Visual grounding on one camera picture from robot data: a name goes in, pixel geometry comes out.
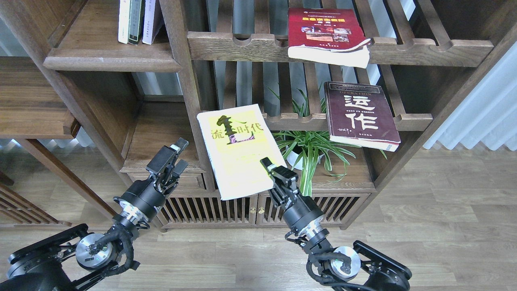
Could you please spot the red book with photos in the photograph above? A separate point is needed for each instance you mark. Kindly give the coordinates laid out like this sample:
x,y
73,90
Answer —
x,y
330,36

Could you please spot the dark maroon book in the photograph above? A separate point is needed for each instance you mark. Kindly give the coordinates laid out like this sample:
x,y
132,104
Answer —
x,y
359,114

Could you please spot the white upright book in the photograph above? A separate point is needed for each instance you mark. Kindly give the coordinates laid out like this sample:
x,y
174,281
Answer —
x,y
124,20

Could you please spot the white curtain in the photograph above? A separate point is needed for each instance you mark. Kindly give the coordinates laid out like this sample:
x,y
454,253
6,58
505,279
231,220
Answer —
x,y
489,113

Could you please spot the brass cabinet door knobs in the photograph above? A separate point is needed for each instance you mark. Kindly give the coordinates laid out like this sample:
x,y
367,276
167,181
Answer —
x,y
259,210

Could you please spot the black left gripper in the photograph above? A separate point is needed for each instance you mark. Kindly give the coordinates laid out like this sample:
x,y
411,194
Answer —
x,y
143,200

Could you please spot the lavender upright book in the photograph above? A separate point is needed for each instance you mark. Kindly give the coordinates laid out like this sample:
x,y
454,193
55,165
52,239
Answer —
x,y
152,22

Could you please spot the white plant pot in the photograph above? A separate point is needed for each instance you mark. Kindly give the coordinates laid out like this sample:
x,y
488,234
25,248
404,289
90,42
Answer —
x,y
301,155

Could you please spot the dark wooden bookshelf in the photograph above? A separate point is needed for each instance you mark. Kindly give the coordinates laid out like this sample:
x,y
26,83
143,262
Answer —
x,y
132,99

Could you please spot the yellow green book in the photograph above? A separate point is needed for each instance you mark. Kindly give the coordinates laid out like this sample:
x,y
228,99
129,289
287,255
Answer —
x,y
236,140

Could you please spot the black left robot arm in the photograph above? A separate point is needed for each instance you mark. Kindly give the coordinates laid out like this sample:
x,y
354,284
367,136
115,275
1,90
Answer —
x,y
75,259

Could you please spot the dark green upright book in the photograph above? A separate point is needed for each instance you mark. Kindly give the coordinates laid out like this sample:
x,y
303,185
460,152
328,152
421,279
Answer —
x,y
137,9

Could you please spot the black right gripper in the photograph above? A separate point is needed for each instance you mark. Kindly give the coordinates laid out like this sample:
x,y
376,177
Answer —
x,y
302,215

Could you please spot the green spider plant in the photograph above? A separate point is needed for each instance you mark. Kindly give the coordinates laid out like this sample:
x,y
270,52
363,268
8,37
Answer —
x,y
321,139

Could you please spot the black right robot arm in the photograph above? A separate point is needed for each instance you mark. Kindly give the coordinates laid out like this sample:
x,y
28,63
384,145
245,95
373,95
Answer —
x,y
356,268

